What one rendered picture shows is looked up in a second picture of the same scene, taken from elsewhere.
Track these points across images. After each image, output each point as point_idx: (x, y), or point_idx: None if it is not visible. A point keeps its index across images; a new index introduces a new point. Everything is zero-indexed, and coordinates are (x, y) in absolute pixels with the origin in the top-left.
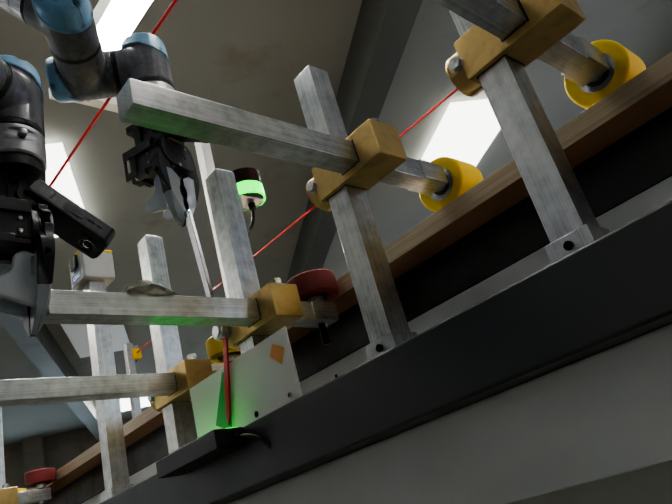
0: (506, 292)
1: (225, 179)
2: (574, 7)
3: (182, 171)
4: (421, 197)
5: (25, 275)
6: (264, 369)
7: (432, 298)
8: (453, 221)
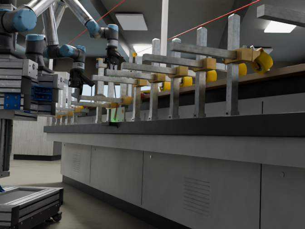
0: (142, 121)
1: None
2: (162, 80)
3: (114, 63)
4: None
5: (77, 92)
6: (120, 112)
7: (159, 106)
8: (160, 95)
